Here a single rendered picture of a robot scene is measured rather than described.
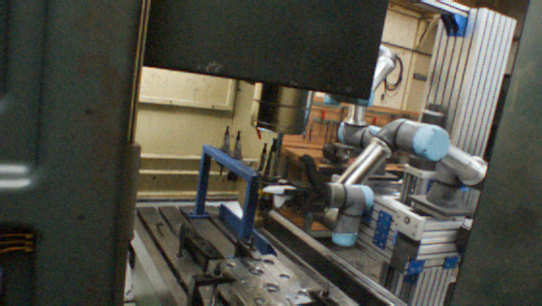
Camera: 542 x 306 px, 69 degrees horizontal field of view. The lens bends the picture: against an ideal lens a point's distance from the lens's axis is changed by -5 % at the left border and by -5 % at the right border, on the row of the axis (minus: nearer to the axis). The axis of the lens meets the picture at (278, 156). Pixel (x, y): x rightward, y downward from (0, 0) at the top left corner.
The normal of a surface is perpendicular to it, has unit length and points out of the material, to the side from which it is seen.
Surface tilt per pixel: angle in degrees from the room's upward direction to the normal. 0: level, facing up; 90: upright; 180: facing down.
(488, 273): 90
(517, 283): 90
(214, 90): 90
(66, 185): 90
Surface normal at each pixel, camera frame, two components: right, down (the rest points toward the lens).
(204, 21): 0.51, 0.25
